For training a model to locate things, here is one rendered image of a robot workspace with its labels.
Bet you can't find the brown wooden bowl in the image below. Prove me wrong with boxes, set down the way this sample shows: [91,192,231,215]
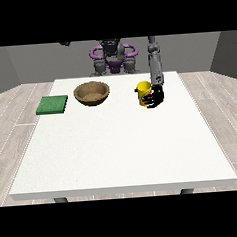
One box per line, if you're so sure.
[72,79,112,109]

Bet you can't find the green square pad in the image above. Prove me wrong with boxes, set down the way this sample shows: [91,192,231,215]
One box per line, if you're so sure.
[34,94,70,116]

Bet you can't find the dark table leg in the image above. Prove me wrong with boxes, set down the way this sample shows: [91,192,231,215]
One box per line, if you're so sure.
[53,196,69,204]
[180,187,195,195]

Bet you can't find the grey robot trunk purple rings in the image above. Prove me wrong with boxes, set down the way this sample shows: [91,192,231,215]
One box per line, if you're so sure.
[87,37,141,78]

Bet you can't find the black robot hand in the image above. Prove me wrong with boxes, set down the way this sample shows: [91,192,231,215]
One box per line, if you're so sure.
[133,83,166,110]

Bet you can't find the yellow cup with melon print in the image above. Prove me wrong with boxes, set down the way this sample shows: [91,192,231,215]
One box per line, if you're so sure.
[135,80,155,108]

